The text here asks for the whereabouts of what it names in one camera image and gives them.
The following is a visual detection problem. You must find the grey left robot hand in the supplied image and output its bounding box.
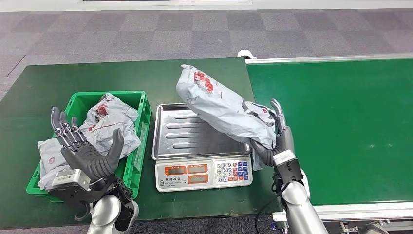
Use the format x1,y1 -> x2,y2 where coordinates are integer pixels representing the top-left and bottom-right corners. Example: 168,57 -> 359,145
50,106 -> 126,181

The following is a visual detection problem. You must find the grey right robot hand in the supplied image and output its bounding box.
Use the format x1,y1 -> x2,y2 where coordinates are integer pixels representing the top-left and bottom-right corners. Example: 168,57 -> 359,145
250,97 -> 297,167

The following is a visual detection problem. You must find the grey mailer package red lettering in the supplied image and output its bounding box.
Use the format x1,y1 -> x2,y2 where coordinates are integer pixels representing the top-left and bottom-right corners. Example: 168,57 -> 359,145
175,64 -> 279,172

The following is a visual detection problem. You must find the green conveyor belt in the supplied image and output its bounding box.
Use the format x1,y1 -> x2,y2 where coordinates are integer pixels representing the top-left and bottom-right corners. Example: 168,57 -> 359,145
246,58 -> 413,206

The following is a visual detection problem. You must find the white conveyor roller end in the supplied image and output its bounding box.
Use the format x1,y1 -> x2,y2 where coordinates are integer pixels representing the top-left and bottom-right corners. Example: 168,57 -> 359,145
237,49 -> 258,60

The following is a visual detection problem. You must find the grey mailer bag round logo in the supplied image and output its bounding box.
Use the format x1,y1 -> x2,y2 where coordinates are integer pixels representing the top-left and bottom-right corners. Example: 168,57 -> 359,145
38,138 -> 81,191

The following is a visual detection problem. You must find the grey mailer bag red stripe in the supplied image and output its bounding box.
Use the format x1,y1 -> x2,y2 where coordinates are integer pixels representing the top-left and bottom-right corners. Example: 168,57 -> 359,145
79,93 -> 142,159

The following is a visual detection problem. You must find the green plastic crate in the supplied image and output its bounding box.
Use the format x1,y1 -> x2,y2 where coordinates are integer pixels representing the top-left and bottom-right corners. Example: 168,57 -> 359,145
25,90 -> 153,204

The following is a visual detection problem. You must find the steel scale tray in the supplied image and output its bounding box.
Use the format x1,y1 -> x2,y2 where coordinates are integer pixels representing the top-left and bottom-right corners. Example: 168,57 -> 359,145
151,102 -> 252,161

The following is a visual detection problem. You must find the white electronic scale body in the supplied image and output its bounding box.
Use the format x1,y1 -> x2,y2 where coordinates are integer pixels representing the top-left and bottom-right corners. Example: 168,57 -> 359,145
154,156 -> 254,193

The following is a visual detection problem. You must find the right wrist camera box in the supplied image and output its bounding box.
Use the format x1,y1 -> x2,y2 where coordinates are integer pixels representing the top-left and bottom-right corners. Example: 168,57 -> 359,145
272,149 -> 304,188

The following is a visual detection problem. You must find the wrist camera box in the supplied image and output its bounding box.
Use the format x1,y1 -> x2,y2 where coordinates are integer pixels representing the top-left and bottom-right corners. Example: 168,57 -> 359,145
272,149 -> 304,188
47,168 -> 111,205

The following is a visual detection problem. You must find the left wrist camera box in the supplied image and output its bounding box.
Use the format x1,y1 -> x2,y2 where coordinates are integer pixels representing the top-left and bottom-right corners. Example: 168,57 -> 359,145
47,168 -> 111,205

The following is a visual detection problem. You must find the dark left arm cable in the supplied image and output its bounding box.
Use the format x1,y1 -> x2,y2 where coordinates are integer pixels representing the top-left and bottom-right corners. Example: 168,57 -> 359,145
75,201 -> 94,223

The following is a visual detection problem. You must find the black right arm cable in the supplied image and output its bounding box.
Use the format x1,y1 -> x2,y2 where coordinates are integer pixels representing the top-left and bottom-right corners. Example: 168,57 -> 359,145
254,183 -> 292,234

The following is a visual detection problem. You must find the silver conveyor frame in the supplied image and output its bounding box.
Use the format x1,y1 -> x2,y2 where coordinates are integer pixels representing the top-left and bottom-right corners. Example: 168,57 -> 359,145
244,52 -> 413,234

